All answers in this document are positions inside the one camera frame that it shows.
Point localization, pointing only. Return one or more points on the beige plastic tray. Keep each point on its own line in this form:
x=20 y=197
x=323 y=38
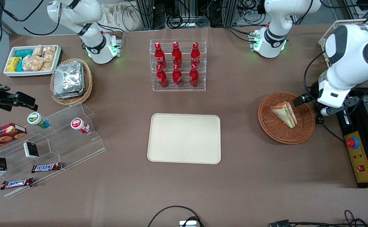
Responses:
x=184 y=138

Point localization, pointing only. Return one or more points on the clear acrylic stepped stand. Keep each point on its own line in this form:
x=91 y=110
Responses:
x=77 y=148

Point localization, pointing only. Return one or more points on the clear rice cracker bag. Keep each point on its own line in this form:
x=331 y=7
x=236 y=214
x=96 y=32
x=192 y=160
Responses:
x=49 y=53
x=47 y=66
x=37 y=50
x=32 y=63

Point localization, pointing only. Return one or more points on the red plaid cookie box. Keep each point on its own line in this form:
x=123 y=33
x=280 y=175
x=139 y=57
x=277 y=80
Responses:
x=4 y=135

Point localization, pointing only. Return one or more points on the red lid yogurt cup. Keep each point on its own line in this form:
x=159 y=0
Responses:
x=78 y=124

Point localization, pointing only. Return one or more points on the red emergency stop button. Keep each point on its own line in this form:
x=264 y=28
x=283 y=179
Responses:
x=353 y=143

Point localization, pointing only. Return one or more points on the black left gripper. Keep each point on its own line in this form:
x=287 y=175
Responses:
x=312 y=91

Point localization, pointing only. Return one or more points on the yellow snack packet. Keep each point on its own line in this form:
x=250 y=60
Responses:
x=13 y=64

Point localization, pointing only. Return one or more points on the clear acrylic bottle rack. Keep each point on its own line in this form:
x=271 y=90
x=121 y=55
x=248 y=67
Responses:
x=184 y=89

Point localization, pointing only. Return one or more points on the beige cloth bag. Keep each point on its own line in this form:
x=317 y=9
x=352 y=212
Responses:
x=121 y=17

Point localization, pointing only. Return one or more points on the round brown wicker basket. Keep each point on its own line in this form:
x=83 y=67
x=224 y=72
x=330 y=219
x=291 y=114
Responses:
x=275 y=132

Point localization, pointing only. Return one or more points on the white rectangular snack tray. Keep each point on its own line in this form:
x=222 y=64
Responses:
x=6 y=73

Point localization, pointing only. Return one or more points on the teal snack packet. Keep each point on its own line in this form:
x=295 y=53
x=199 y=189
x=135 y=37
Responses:
x=23 y=53
x=20 y=66

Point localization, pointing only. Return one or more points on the green lid yogurt cup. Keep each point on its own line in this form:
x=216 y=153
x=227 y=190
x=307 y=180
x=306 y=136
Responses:
x=37 y=119

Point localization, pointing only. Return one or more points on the small silver device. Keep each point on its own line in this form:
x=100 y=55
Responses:
x=188 y=224

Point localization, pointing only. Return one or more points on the yellow control panel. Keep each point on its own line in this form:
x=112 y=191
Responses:
x=357 y=157

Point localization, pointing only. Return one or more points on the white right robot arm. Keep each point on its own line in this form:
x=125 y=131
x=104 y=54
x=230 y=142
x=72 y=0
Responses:
x=92 y=44

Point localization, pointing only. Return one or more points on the oval tan wicker basket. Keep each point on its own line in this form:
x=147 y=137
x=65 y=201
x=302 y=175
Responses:
x=88 y=82

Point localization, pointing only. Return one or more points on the red rocker switch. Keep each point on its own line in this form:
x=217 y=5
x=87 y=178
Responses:
x=361 y=168

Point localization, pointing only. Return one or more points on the triangular sandwich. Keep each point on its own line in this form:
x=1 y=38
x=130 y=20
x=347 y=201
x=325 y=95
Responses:
x=284 y=113

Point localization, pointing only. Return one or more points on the red cola bottle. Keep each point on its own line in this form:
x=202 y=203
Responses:
x=177 y=78
x=159 y=56
x=176 y=55
x=194 y=78
x=195 y=55
x=162 y=78

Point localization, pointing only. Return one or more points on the silver foil pouch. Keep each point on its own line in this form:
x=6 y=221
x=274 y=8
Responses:
x=69 y=95
x=68 y=77

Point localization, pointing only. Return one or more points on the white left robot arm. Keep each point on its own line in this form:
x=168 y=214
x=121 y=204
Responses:
x=275 y=41

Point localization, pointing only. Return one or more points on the brown snickers bar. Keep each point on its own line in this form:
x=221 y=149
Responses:
x=17 y=183
x=46 y=167

